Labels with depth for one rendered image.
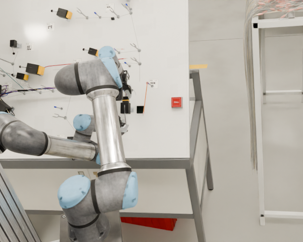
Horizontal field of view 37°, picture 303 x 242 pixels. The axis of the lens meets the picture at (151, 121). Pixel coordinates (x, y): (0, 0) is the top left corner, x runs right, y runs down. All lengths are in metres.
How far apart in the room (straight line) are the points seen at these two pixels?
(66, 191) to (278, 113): 2.71
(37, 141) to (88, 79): 0.31
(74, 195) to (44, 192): 1.32
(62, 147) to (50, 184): 0.95
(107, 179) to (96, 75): 0.36
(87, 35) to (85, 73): 0.96
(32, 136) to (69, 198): 0.33
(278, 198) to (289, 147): 0.53
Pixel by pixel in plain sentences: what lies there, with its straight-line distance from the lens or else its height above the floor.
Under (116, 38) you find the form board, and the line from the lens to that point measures 2.46.
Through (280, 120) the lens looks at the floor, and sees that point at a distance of 3.85.
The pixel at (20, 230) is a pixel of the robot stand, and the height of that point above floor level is 1.47.
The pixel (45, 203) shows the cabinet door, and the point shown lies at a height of 0.47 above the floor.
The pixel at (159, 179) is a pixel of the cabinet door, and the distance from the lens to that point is 2.46.
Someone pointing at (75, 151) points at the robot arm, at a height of 1.27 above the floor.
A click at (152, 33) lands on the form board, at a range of 2.41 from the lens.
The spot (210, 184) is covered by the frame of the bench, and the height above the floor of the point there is 0.06.
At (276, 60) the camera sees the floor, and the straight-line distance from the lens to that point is 4.64.
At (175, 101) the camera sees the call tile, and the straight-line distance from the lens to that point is 2.27.
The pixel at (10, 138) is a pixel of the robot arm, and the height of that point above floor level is 1.46.
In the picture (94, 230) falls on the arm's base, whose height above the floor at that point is 1.22.
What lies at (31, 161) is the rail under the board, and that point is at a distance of 2.56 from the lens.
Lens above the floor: 2.39
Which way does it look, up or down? 37 degrees down
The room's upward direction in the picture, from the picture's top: 12 degrees counter-clockwise
